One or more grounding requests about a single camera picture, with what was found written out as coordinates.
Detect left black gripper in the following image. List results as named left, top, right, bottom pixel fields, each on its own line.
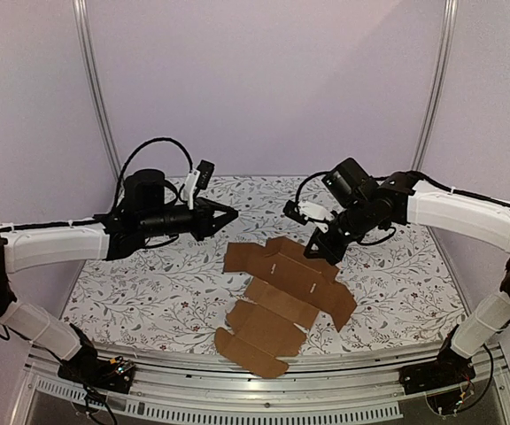
left=141, top=197, right=239, bottom=242

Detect brown cardboard box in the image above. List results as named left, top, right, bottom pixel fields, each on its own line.
left=214, top=236, right=357, bottom=379

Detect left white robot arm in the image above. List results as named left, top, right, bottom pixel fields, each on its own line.
left=0, top=169, right=238, bottom=384

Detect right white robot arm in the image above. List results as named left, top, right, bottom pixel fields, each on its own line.
left=293, top=158, right=510, bottom=386

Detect floral patterned table mat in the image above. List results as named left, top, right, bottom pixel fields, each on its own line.
left=62, top=176, right=467, bottom=355

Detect perforated metal strip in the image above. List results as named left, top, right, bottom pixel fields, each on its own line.
left=35, top=368, right=405, bottom=424

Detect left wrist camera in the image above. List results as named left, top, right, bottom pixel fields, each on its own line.
left=180, top=160, right=215, bottom=210

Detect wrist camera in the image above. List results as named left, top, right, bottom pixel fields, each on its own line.
left=282, top=200, right=334, bottom=233
left=180, top=160, right=215, bottom=210

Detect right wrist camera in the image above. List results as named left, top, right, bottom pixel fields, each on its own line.
left=282, top=200, right=334, bottom=233

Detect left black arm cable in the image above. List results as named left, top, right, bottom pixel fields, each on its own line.
left=112, top=136, right=194, bottom=209

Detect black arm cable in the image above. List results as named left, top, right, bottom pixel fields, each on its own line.
left=112, top=136, right=194, bottom=209
left=409, top=170, right=510, bottom=216

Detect aluminium front rail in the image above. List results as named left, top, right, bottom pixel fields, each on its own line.
left=23, top=341, right=508, bottom=405

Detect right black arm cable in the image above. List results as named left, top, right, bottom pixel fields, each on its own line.
left=409, top=170, right=510, bottom=216

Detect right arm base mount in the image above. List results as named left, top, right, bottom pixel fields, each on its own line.
left=398, top=327, right=475, bottom=395

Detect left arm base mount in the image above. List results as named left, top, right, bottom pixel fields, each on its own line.
left=58, top=324, right=135, bottom=394

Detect left aluminium corner post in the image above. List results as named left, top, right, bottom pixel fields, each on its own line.
left=73, top=0, right=121, bottom=179

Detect aluminium corner post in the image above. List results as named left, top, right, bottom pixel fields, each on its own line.
left=412, top=0, right=459, bottom=171
left=73, top=0, right=121, bottom=179

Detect right aluminium corner post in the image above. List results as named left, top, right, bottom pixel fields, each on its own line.
left=412, top=0, right=459, bottom=171

